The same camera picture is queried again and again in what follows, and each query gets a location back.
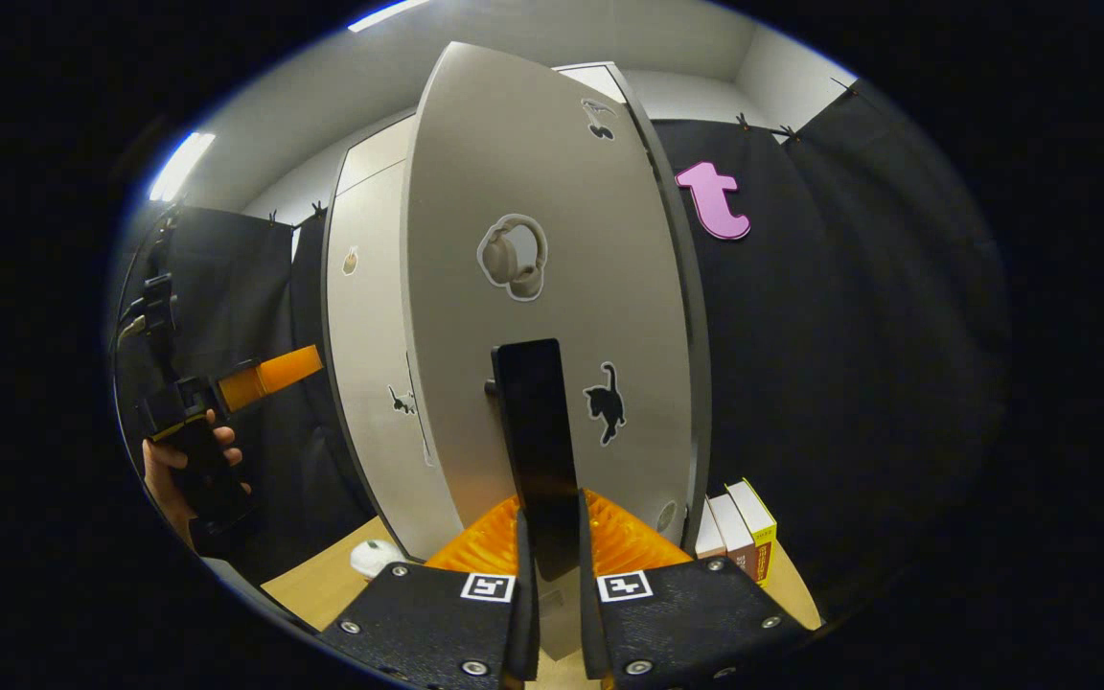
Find beige cabinet door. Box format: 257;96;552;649
327;158;438;562
402;41;697;662

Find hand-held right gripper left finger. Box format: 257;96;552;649
317;494;541;690

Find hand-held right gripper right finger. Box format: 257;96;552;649
578;489;807;690

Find narrow ceiling light panel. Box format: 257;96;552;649
149;131;217;202

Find grey double-door shoe cabinet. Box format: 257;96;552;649
322;62;714;566

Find white round object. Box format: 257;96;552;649
351;539;406;583

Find large ceiling light panel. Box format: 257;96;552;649
349;0;430;33

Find black door handle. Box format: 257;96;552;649
487;338;582;581

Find yellow book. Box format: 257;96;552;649
726;478;778;587

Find white and brown book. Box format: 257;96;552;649
696;498;727;559

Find black backdrop cloth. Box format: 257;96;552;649
111;81;1008;633

